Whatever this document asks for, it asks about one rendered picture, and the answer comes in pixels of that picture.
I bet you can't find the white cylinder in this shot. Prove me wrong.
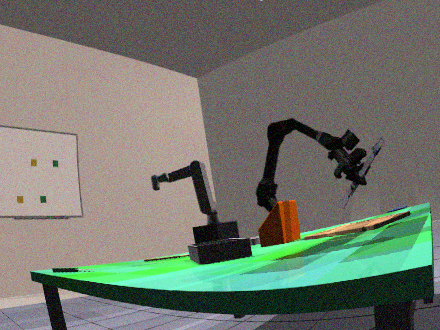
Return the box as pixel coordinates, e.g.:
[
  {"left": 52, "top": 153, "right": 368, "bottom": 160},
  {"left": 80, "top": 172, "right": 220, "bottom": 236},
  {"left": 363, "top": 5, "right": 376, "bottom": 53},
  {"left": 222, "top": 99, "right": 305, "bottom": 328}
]
[{"left": 250, "top": 237, "right": 260, "bottom": 246}]

